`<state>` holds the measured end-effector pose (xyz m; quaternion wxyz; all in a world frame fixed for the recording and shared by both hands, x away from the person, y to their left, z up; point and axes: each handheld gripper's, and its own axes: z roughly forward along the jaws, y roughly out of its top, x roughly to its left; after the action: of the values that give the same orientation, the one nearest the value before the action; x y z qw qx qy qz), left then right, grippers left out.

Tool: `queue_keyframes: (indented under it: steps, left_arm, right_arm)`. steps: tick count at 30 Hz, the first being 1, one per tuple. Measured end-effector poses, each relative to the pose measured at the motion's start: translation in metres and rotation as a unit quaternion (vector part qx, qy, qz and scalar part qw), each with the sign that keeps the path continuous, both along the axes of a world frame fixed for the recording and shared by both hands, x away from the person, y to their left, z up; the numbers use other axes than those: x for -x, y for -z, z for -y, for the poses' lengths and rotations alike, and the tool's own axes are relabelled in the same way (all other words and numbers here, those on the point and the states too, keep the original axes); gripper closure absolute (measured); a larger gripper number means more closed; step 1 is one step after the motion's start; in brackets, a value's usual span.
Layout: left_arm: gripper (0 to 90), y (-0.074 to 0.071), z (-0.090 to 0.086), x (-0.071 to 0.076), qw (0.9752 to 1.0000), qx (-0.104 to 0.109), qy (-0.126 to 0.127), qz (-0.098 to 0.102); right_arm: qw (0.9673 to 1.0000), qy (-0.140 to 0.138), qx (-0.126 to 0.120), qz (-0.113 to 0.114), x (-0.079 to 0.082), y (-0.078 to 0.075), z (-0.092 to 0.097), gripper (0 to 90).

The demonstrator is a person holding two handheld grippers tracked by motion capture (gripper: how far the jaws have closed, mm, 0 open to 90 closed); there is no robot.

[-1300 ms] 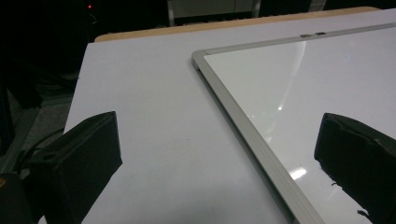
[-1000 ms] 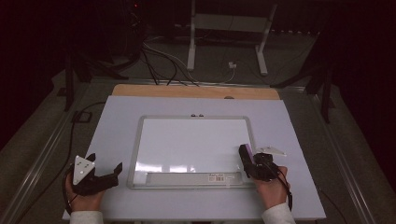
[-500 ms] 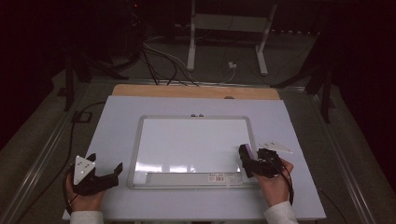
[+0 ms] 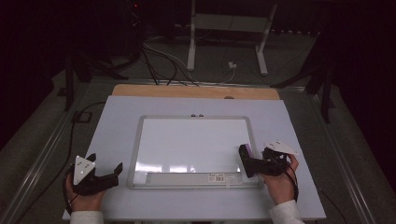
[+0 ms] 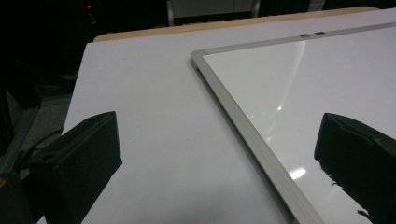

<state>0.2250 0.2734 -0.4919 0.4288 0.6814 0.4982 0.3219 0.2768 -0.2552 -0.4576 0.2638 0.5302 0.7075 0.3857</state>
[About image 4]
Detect black and purple board eraser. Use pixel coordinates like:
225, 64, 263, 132
238, 143, 261, 180

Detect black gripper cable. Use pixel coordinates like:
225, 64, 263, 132
13, 101, 107, 224
270, 152, 347, 224

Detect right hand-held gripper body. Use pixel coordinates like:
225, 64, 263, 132
253, 140, 300, 177

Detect black floor cables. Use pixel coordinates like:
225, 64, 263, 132
140, 46, 201, 88

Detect white metal stand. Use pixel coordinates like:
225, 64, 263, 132
186, 0, 279, 77

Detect black tripod stand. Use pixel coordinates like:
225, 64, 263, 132
269, 31, 336, 125
63, 50, 131, 113

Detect white whiteboard with grey frame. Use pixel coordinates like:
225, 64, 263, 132
126, 115, 265, 190

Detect large white table sheet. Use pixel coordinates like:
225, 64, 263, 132
62, 94, 327, 222

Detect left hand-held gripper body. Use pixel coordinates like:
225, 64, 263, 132
71, 155, 120, 197

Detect black square floor plate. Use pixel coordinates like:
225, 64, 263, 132
71, 110, 93, 124

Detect person's right hand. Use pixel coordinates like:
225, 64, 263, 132
262, 153, 301, 206

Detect dark power strip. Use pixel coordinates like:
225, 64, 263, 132
270, 28, 321, 36

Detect grey metal floor rail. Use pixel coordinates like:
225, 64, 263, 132
309, 91, 379, 224
0, 78, 94, 223

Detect dark equipment with red light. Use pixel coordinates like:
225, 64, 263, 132
122, 0, 148, 64

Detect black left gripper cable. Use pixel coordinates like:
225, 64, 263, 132
13, 101, 107, 224

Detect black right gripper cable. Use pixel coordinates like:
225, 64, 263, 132
270, 152, 347, 224

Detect person's left hand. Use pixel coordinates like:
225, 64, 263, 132
64, 172, 107, 213

